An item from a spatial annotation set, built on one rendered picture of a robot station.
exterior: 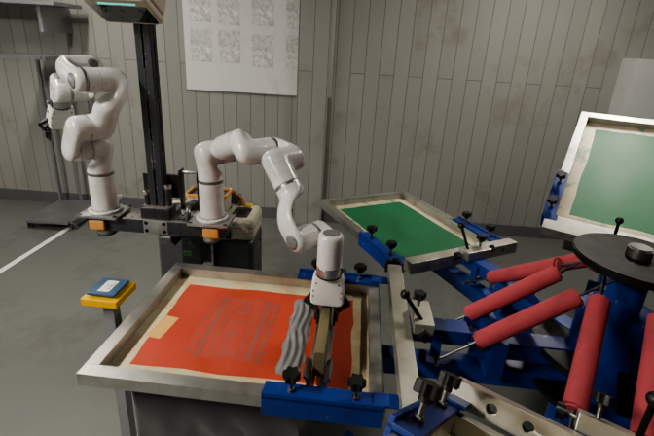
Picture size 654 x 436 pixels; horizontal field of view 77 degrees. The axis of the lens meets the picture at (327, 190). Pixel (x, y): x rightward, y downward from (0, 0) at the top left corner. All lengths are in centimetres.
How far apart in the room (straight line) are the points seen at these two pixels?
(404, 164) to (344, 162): 63
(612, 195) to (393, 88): 246
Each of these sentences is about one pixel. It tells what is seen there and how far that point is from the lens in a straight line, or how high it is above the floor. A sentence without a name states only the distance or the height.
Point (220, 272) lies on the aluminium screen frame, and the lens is 163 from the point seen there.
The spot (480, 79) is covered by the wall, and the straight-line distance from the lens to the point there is 432.
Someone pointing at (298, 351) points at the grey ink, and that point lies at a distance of 130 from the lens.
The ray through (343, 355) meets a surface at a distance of 130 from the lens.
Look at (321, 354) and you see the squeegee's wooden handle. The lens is 115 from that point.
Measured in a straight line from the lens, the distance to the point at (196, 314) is 148.
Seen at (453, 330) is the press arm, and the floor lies 104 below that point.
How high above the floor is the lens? 181
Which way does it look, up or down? 19 degrees down
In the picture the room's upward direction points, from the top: 3 degrees clockwise
